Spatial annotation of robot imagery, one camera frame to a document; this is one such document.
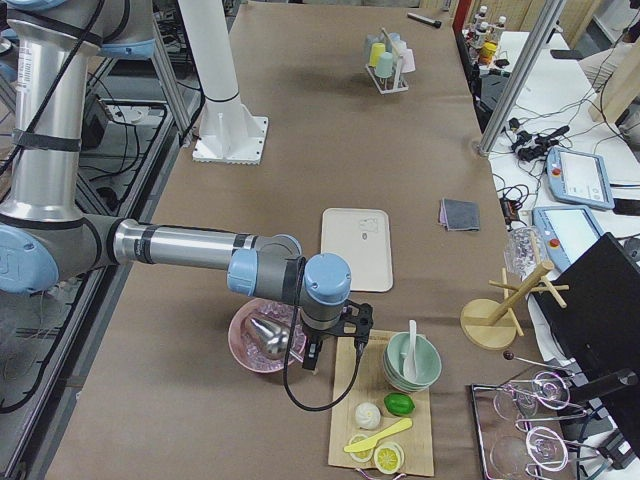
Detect black wine glass rack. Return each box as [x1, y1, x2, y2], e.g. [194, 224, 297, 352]
[467, 369, 640, 480]

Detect wooden mug tree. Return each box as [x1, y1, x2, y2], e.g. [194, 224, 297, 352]
[460, 260, 569, 350]

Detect wooden cutting board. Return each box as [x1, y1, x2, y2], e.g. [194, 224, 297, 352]
[328, 330, 435, 477]

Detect stacked green bowls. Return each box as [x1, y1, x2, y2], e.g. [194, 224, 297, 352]
[382, 331, 443, 393]

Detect aluminium frame post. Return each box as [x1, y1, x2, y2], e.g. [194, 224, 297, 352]
[478, 0, 566, 157]

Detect folded grey cloth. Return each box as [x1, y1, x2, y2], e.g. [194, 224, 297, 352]
[439, 198, 480, 231]

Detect white cup rack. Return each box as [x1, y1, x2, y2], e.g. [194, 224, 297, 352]
[364, 28, 409, 95]

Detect blue teach pendant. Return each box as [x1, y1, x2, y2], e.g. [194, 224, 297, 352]
[546, 146, 614, 210]
[532, 205, 604, 272]

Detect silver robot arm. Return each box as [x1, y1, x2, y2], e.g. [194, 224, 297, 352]
[1, 1, 373, 369]

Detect white ceramic spoon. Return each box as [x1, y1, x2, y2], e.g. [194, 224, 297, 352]
[403, 319, 418, 382]

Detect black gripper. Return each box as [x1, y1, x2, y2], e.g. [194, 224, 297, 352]
[302, 300, 373, 371]

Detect pink cup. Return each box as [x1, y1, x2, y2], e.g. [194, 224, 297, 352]
[401, 48, 416, 74]

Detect white beige tray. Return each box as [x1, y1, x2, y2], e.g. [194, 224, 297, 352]
[321, 208, 393, 292]

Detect yellow plastic knife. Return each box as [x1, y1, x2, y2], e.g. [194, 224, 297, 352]
[343, 418, 413, 453]

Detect pink ribbed bowl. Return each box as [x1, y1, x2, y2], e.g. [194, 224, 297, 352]
[228, 299, 293, 374]

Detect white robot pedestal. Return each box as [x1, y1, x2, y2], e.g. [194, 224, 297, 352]
[179, 0, 269, 165]

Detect black monitor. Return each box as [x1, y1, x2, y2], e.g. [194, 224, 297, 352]
[535, 233, 639, 380]

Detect green cup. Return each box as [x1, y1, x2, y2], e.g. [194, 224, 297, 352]
[374, 52, 394, 80]

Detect lemon slice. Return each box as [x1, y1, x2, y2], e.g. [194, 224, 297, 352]
[373, 442, 405, 475]

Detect yellow cup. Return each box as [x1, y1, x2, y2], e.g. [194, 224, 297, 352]
[368, 42, 386, 68]

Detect green lime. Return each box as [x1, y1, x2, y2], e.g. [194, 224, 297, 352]
[383, 392, 415, 416]

